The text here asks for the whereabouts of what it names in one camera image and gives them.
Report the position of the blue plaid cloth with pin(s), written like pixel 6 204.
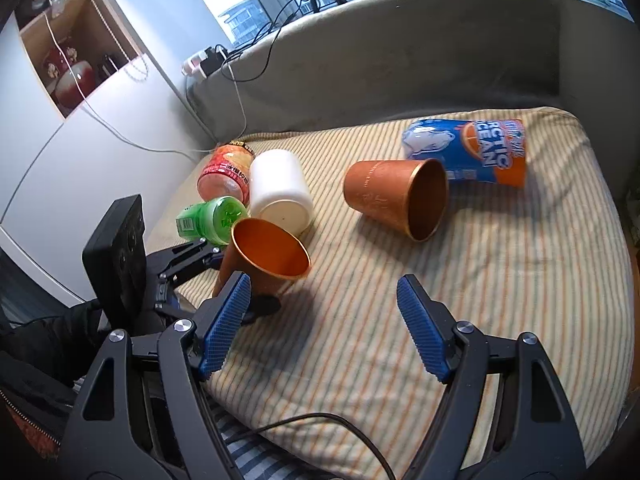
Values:
pixel 260 455

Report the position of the power strip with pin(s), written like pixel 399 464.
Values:
pixel 202 62

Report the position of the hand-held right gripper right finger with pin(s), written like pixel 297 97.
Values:
pixel 420 330

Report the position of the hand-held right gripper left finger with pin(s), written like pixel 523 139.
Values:
pixel 227 325

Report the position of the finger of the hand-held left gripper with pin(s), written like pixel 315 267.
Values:
pixel 185 260
pixel 170 305

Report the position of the striped bed mattress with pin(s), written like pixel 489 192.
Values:
pixel 350 335

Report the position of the wooden wall shelf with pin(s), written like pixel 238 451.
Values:
pixel 85 30

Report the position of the green plastic jar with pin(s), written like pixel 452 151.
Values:
pixel 210 215

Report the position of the red patterned pot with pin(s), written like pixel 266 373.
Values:
pixel 67 80

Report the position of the red label jar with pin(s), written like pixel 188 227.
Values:
pixel 222 172

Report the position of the red zippered cloth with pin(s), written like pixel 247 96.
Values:
pixel 25 430

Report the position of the orange cup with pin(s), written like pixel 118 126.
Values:
pixel 375 185
pixel 260 255

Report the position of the blue orange drink can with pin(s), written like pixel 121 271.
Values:
pixel 450 150

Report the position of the grey sofa backrest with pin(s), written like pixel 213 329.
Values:
pixel 375 60

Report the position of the white plastic cup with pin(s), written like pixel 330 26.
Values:
pixel 275 180

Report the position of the person's left forearm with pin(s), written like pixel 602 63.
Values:
pixel 40 345

